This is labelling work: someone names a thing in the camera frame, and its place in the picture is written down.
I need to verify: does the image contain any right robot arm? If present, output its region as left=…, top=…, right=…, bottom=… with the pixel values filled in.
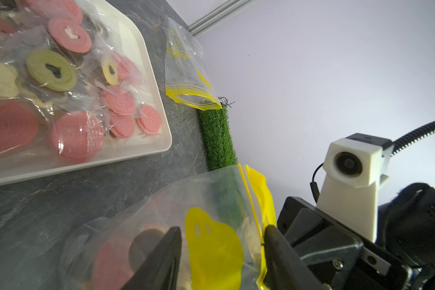
left=264, top=121, right=435, bottom=290

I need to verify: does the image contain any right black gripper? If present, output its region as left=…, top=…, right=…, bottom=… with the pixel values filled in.
left=277, top=197, right=412, bottom=290

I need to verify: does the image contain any white rectangular tray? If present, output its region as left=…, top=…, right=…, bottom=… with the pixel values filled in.
left=0, top=0, right=174, bottom=189

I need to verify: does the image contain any green artificial grass mat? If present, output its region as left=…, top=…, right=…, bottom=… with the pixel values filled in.
left=198, top=97, right=238, bottom=171

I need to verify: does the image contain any poured wrapped cookie pile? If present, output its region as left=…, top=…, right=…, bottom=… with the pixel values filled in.
left=0, top=0, right=164, bottom=164

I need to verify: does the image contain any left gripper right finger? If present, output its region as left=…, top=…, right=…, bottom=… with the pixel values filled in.
left=263, top=225, right=326, bottom=290

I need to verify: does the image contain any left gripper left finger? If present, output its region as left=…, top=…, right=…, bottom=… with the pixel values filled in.
left=122, top=227, right=182, bottom=290

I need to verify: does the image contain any cookie ziploc bag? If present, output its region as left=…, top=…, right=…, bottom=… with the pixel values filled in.
left=163, top=18, right=222, bottom=111
left=59, top=165, right=276, bottom=290

